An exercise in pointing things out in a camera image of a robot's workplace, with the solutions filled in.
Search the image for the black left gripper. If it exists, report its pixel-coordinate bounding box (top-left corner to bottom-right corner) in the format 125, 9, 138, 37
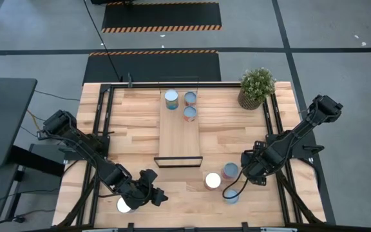
118, 168, 169, 210

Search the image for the magenta soup label can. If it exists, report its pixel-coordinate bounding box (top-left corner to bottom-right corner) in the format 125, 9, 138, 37
220, 162, 240, 180

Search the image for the light blue tin can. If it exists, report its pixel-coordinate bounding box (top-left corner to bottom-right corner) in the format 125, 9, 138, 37
222, 188, 240, 205

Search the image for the blue cherry label can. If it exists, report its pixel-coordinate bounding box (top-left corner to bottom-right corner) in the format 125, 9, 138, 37
116, 196, 138, 214

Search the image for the orange pineapple label can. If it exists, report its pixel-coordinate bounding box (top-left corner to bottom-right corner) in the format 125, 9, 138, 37
203, 171, 222, 191

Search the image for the teal tomato label can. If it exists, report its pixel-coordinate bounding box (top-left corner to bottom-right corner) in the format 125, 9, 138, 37
164, 89, 180, 111

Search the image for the green potted plant ribbed pot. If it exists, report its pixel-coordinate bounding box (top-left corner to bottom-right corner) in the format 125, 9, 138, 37
236, 66, 277, 111

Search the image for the black hazard-striped floor mat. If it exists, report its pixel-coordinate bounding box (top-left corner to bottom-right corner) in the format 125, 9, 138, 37
82, 49, 222, 83
100, 1, 223, 34

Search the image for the black desk support bar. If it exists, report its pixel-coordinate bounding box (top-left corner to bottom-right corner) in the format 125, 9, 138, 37
7, 144, 66, 177

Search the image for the dark grey desk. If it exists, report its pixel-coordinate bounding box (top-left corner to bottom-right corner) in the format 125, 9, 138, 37
0, 77, 38, 168

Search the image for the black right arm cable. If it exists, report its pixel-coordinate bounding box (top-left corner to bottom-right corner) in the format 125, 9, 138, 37
222, 175, 250, 200

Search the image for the black aluminium table frame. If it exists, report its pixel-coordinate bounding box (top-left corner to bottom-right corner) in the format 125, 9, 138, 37
55, 82, 327, 232

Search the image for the thin black floor cable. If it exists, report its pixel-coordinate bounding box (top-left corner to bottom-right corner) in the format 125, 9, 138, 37
33, 89, 81, 102

